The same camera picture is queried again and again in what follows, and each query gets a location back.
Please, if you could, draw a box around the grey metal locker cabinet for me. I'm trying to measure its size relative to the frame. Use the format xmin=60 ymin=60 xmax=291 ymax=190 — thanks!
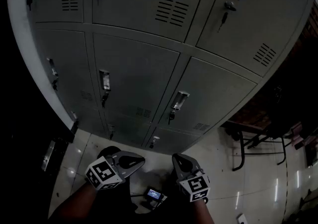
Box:
xmin=6 ymin=0 xmax=317 ymax=155

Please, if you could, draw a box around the black cable on floor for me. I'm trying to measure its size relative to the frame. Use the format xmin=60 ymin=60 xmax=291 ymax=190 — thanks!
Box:
xmin=280 ymin=153 xmax=294 ymax=221

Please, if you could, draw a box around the dark table with black legs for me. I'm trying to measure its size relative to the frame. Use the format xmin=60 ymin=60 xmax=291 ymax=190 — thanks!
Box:
xmin=220 ymin=116 xmax=294 ymax=172

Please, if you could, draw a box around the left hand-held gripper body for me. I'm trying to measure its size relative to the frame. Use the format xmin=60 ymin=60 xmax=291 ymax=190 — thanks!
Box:
xmin=85 ymin=152 xmax=130 ymax=191

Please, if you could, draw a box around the small device with lit screen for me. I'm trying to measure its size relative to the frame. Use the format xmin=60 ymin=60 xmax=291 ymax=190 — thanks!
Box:
xmin=145 ymin=187 xmax=165 ymax=203

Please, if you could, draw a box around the black box with metal edge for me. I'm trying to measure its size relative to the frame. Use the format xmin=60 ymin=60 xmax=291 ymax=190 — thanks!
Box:
xmin=40 ymin=137 xmax=75 ymax=172

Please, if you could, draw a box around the person's right forearm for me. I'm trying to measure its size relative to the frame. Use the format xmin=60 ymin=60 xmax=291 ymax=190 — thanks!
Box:
xmin=191 ymin=196 xmax=215 ymax=224

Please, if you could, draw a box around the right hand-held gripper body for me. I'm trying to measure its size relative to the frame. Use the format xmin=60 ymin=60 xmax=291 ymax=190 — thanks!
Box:
xmin=176 ymin=162 xmax=211 ymax=203

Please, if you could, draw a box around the person's left forearm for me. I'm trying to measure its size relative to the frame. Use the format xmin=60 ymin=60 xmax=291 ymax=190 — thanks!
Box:
xmin=47 ymin=182 xmax=100 ymax=224

